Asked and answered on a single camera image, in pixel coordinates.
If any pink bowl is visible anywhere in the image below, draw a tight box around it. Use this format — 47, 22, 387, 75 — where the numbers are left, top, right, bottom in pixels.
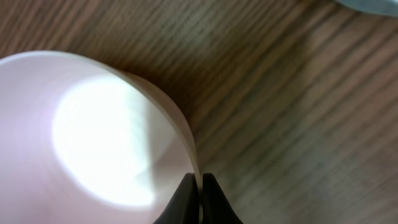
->
1, 51, 202, 223

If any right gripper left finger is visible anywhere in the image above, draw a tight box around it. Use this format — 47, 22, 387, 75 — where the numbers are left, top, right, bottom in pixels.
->
154, 173, 199, 224

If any light blue bowl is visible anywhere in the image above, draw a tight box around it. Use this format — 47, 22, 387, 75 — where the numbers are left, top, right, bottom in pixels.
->
335, 0, 397, 17

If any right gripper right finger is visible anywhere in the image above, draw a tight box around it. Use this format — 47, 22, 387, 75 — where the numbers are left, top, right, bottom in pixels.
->
202, 173, 243, 224

